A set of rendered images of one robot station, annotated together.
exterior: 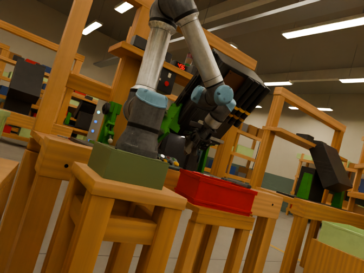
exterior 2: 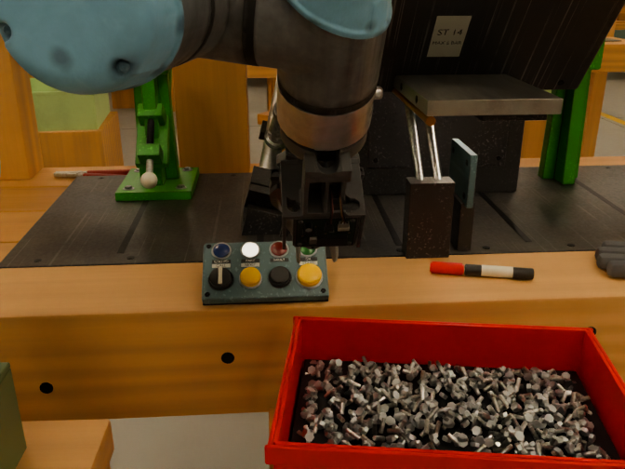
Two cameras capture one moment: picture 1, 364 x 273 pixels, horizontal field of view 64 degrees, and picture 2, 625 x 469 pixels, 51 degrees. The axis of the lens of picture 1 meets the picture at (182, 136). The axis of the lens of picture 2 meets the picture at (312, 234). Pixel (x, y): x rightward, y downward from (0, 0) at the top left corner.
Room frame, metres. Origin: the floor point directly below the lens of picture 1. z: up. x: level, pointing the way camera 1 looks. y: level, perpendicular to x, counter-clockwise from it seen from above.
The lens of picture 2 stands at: (0.87, -0.35, 1.27)
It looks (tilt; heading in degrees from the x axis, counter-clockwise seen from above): 22 degrees down; 29
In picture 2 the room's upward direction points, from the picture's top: straight up
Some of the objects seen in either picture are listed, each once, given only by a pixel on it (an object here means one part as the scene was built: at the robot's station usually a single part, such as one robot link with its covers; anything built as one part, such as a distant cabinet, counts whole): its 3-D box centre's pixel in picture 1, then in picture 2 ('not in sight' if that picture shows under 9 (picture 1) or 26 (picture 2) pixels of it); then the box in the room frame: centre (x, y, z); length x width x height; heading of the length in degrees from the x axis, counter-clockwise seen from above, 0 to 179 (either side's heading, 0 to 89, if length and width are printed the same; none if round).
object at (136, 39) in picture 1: (142, 45); not in sight; (1.87, 0.41, 1.59); 0.15 x 0.07 x 0.07; 123
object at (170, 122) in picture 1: (173, 119); not in sight; (1.75, 0.08, 1.17); 0.13 x 0.12 x 0.20; 123
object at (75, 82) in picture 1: (154, 111); not in sight; (2.15, 0.25, 1.23); 1.30 x 0.05 x 0.09; 123
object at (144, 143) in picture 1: (139, 139); not in sight; (1.03, 0.14, 0.99); 0.15 x 0.15 x 0.10
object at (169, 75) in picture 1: (159, 80); not in sight; (1.96, 0.26, 1.42); 0.17 x 0.12 x 0.15; 123
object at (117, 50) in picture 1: (172, 73); not in sight; (2.06, 0.19, 1.52); 0.90 x 0.25 x 0.04; 123
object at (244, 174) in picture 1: (224, 160); not in sight; (7.63, -1.25, 1.14); 2.45 x 0.55 x 2.28; 125
